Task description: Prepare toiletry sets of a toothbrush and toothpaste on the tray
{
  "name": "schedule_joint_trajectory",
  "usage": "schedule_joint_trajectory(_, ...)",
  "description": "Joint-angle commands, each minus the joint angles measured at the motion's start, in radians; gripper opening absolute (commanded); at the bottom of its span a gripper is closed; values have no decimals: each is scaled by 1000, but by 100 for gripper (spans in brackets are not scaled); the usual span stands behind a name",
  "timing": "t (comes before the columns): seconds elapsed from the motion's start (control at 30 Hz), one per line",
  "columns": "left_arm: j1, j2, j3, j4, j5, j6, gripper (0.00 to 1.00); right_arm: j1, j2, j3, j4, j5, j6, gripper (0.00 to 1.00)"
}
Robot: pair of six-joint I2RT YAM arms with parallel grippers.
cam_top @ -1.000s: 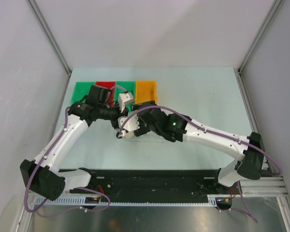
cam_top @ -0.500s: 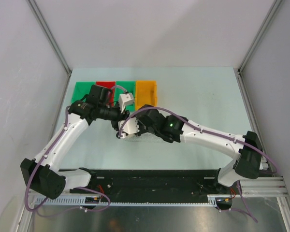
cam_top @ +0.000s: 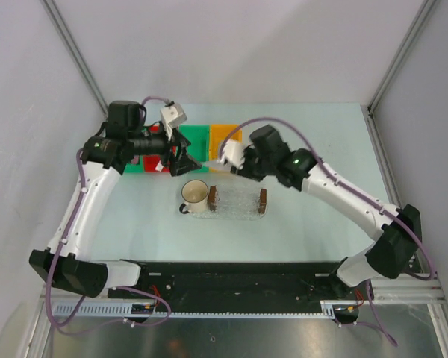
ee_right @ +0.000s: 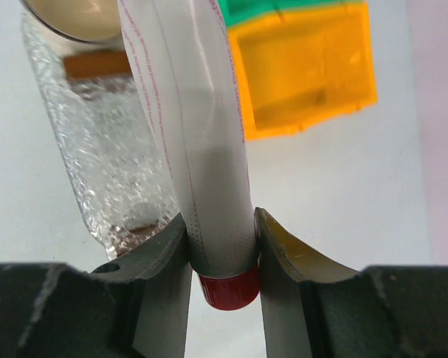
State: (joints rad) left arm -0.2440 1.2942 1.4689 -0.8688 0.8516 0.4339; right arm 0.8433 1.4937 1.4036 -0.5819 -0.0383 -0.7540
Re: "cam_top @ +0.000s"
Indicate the clear oval glass tray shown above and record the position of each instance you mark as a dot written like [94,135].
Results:
[223,215]

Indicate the white slotted cable duct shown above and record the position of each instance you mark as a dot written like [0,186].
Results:
[136,309]

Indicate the cream enamel mug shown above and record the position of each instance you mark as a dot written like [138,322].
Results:
[195,197]

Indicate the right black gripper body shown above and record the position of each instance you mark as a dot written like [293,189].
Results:
[254,167]

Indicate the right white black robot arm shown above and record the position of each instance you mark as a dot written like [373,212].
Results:
[395,231]

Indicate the green plastic bin middle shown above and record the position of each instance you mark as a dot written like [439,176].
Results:
[198,135]

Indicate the yellow plastic bin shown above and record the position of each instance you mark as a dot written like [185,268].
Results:
[217,134]

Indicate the white toothpaste tube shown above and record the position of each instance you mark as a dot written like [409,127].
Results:
[215,165]

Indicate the clear holder with brown ends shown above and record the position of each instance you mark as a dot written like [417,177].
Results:
[237,200]

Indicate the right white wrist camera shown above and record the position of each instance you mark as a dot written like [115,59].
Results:
[231,153]

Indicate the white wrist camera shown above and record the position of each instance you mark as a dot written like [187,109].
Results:
[172,117]
[231,153]

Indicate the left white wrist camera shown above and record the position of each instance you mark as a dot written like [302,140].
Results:
[172,117]

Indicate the white pink toothbrush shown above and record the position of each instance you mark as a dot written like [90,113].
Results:
[159,167]

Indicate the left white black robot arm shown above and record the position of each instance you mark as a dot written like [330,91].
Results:
[101,163]

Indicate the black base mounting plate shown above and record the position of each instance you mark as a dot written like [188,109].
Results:
[214,285]

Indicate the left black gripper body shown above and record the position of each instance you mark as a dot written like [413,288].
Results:
[168,154]

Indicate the pink toothpaste tube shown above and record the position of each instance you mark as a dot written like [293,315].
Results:
[135,160]

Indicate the red plastic bin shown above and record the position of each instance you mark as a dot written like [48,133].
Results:
[151,164]

